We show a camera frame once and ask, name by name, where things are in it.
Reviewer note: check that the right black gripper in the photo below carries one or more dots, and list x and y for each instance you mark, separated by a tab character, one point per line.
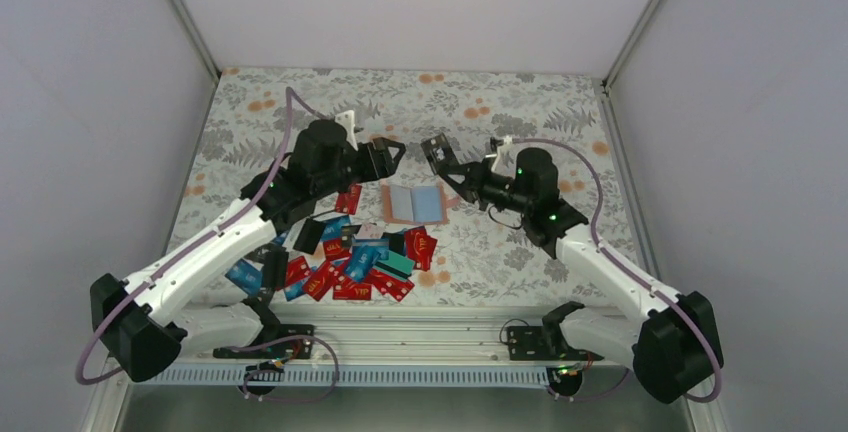
470	187

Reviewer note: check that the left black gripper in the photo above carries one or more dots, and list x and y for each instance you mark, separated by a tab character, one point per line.
379	153

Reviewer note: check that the black vip logo card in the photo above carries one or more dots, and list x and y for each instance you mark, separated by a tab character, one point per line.
438	149

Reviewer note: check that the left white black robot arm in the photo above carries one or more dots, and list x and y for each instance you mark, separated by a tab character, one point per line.
135	318

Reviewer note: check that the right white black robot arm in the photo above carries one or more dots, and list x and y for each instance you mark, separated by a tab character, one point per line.
668	340

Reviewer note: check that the lone red card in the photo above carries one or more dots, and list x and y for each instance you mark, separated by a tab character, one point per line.
348	202

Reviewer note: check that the white pink card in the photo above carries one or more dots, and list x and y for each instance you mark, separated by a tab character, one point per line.
370	234

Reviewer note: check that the red vip card right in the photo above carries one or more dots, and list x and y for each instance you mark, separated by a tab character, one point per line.
420	247

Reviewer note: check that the red vip card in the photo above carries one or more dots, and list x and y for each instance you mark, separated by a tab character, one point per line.
420	247
338	248
352	292

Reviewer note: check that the red vip card upper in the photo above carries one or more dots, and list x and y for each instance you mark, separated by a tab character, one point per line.
338	248

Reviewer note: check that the blue diamond card centre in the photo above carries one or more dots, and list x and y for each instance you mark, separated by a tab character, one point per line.
363	259

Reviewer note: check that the black card left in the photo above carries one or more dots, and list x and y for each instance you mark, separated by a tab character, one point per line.
309	236

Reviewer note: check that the teal card with black stripe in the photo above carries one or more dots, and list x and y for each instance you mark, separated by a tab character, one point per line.
396	265

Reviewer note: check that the red vip card bottom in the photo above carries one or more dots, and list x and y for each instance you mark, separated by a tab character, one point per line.
352	292

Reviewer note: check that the red card lower left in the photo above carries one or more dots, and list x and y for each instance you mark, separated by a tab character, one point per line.
321	281

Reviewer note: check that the blue card far left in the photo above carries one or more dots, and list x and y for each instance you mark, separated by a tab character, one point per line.
246	277

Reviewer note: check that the floral patterned table mat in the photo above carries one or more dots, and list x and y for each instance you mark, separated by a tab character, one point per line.
481	259

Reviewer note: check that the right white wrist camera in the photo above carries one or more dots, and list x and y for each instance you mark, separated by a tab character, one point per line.
499	146

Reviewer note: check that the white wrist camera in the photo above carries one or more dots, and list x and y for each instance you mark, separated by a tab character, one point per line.
347	121
499	146

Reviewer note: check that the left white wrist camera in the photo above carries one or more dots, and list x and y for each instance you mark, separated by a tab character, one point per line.
347	121

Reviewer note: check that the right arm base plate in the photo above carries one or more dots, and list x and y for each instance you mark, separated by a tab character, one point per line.
532	343

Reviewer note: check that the aluminium rail frame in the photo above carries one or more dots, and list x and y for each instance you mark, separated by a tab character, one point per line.
393	368

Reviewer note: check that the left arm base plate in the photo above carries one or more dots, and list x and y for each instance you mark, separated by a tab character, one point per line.
267	347

